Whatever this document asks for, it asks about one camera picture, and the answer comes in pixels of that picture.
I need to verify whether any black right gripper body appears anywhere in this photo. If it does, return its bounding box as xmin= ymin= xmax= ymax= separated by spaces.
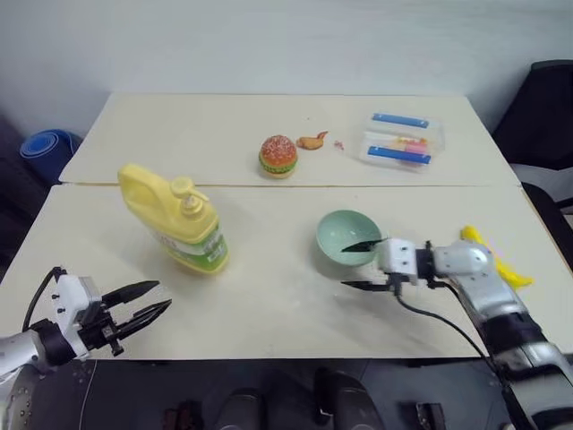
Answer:
xmin=379 ymin=271 xmax=407 ymax=297

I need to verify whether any yellow pump bottle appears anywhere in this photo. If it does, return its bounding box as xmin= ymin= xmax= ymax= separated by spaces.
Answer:
xmin=116 ymin=163 xmax=231 ymax=276

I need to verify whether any yellow toy banana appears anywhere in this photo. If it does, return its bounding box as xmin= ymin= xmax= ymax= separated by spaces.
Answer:
xmin=460 ymin=224 xmax=535 ymax=288

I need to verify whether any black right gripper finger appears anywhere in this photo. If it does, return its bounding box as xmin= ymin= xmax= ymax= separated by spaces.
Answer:
xmin=340 ymin=237 xmax=388 ymax=255
xmin=340 ymin=279 xmax=390 ymax=293

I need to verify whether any rolled blue foam mat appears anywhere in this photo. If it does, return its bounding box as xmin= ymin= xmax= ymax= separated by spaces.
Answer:
xmin=19 ymin=129 xmax=83 ymax=174

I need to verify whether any black chair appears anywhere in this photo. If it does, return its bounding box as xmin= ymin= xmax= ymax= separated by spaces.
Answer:
xmin=491 ymin=59 xmax=573 ymax=275

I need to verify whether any clear box with blue clips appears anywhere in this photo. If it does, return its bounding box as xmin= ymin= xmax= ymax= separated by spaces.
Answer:
xmin=355 ymin=111 xmax=447 ymax=174

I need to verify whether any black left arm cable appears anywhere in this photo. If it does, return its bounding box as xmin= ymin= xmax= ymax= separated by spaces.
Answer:
xmin=22 ymin=266 xmax=64 ymax=333

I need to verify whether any toy hamburger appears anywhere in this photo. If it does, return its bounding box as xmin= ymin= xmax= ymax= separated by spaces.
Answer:
xmin=258 ymin=135 xmax=299 ymax=182

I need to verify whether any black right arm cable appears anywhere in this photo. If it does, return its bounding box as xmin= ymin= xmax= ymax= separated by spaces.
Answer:
xmin=393 ymin=286 xmax=523 ymax=430

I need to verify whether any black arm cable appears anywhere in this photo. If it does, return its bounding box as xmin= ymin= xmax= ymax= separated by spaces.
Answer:
xmin=22 ymin=266 xmax=64 ymax=333
xmin=393 ymin=286 xmax=523 ymax=430

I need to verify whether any light green bowl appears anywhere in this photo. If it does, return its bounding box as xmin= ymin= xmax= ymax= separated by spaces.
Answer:
xmin=315 ymin=209 xmax=386 ymax=269

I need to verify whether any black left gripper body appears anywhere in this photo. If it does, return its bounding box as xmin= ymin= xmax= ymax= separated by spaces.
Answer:
xmin=79 ymin=300 xmax=127 ymax=359

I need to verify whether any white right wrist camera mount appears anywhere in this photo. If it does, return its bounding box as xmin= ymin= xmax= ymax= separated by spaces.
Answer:
xmin=377 ymin=237 xmax=423 ymax=287

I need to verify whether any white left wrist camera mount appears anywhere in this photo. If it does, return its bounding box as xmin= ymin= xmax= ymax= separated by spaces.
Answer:
xmin=47 ymin=273 xmax=102 ymax=342

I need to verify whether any dark furniture piece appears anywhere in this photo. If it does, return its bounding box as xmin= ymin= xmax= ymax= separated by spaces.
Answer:
xmin=0 ymin=110 xmax=51 ymax=272

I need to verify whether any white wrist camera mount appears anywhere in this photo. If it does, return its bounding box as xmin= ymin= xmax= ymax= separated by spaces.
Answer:
xmin=47 ymin=273 xmax=102 ymax=342
xmin=377 ymin=237 xmax=423 ymax=287

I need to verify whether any dark rounded shape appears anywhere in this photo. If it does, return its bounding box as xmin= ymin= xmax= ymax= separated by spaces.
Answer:
xmin=213 ymin=386 xmax=270 ymax=430
xmin=312 ymin=367 xmax=375 ymax=430

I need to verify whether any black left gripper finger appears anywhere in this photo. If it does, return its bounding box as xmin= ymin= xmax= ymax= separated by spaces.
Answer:
xmin=116 ymin=298 xmax=174 ymax=342
xmin=101 ymin=279 xmax=161 ymax=310

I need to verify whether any toy fried chicken wing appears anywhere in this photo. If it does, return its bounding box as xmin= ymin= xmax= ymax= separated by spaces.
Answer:
xmin=295 ymin=130 xmax=329 ymax=152

